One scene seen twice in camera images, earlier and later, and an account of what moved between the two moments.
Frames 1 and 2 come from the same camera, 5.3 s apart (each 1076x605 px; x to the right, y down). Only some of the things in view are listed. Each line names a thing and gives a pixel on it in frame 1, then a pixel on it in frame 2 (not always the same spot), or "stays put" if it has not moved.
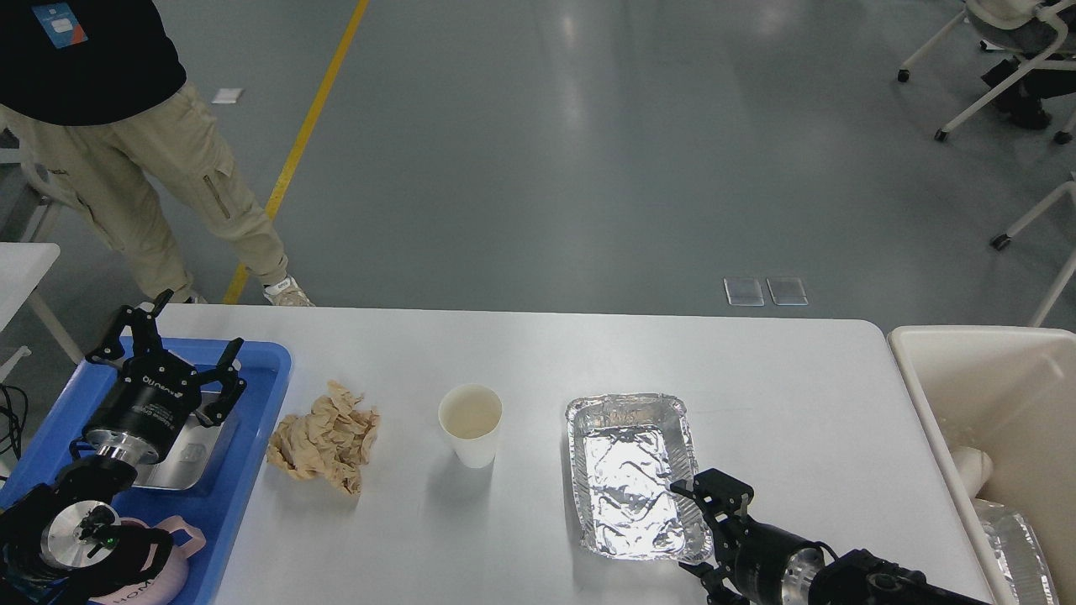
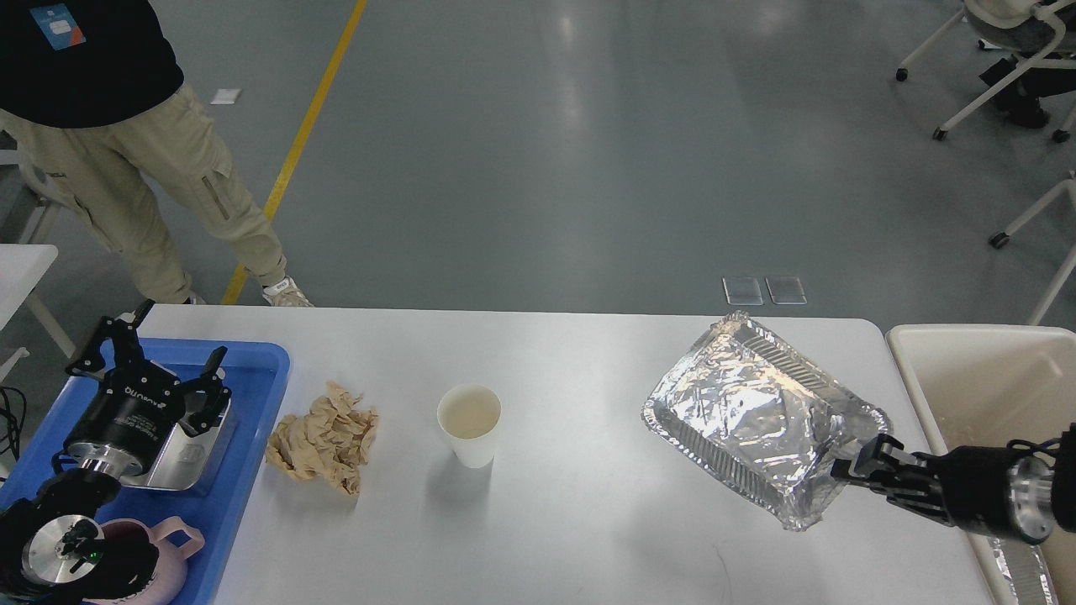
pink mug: (166, 582) stays put
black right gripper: (775, 566) to (1009, 491)
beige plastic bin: (1010, 391) stays put
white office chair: (1035, 28) stays put
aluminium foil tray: (626, 449) to (766, 407)
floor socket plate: (746, 291) stays put
